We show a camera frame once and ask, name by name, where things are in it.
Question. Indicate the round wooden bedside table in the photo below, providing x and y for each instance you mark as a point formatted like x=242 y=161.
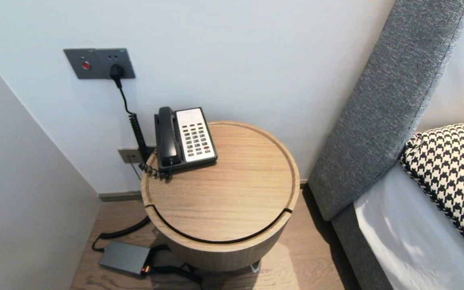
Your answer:
x=240 y=169

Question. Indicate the black telephone base white keypad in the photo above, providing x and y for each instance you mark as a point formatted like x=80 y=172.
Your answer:
x=195 y=137

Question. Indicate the black telephone handset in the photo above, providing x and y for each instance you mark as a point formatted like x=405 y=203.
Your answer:
x=168 y=141

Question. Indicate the black power plug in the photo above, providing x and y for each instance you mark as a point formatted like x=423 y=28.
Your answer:
x=117 y=72

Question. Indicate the grey fabric headboard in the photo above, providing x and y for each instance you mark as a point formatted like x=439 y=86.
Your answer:
x=377 y=121

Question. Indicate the grey power adapter box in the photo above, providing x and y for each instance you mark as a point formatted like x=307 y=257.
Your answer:
x=123 y=257

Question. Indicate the grey fabric bed base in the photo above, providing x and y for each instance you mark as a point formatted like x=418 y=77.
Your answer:
x=357 y=257

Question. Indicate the white bed sheet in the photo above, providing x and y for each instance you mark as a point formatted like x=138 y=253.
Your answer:
x=409 y=241

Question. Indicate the black white houndstooth pillow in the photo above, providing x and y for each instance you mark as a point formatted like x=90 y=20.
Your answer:
x=453 y=169

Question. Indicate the beige low wall plate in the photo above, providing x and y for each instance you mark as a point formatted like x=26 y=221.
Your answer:
x=129 y=155

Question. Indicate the dark grey wall socket panel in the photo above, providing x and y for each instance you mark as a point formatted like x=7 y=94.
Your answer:
x=95 y=60

